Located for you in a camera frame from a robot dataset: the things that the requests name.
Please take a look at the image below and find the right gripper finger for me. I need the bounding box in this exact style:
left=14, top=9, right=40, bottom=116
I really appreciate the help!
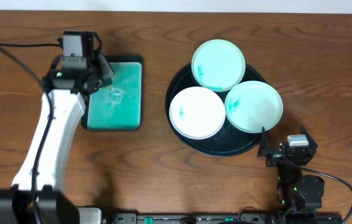
left=259, top=127, right=269, bottom=150
left=300, top=124, right=315, bottom=144

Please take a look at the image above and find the dark green sponge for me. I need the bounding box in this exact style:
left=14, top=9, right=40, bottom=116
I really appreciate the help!
left=99, top=78, right=113, bottom=90

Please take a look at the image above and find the white plate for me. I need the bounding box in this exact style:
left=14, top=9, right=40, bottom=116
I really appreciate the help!
left=169, top=86, right=226, bottom=140

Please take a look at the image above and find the mint green plate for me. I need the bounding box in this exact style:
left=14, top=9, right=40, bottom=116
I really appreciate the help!
left=191, top=39, right=246, bottom=91
left=224, top=81, right=283, bottom=133

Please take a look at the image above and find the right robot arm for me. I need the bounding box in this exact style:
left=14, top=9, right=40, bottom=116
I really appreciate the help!
left=257, top=126, right=325, bottom=223

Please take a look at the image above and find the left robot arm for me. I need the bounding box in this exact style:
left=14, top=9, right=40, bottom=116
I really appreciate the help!
left=0, top=31, right=114, bottom=223

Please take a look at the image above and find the rectangular dark green tray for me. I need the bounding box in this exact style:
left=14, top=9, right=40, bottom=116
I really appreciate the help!
left=81, top=55, right=143, bottom=131

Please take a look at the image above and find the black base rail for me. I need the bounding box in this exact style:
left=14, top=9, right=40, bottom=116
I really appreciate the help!
left=108, top=211, right=343, bottom=224

